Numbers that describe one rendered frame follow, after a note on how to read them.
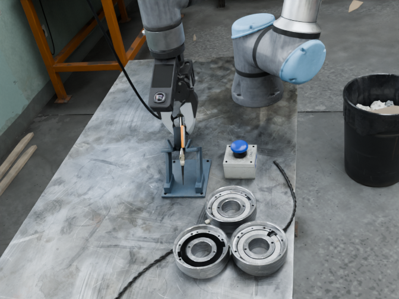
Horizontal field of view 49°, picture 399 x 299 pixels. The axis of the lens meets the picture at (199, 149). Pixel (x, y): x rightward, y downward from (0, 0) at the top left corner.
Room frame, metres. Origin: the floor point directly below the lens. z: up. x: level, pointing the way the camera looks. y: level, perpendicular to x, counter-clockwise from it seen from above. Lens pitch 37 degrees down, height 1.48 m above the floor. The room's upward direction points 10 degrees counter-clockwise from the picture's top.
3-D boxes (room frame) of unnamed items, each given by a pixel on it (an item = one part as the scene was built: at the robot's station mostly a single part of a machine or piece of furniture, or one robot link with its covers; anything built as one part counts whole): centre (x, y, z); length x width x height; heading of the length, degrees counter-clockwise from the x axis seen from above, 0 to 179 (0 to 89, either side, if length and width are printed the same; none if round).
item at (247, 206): (0.64, -0.04, 0.82); 0.08 x 0.08 x 0.02
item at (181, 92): (0.84, 0.03, 1.06); 0.09 x 0.08 x 0.12; 166
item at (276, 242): (0.53, -0.08, 0.82); 0.08 x 0.08 x 0.02
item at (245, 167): (0.79, -0.09, 0.82); 0.08 x 0.07 x 0.05; 163
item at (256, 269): (0.53, -0.08, 0.82); 0.10 x 0.10 x 0.04
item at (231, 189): (0.64, -0.04, 0.82); 0.10 x 0.10 x 0.04
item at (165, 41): (0.83, 0.03, 1.14); 0.08 x 0.08 x 0.05
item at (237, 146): (0.79, -0.09, 0.85); 0.04 x 0.04 x 0.05
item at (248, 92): (1.11, -0.20, 0.85); 0.15 x 0.15 x 0.10
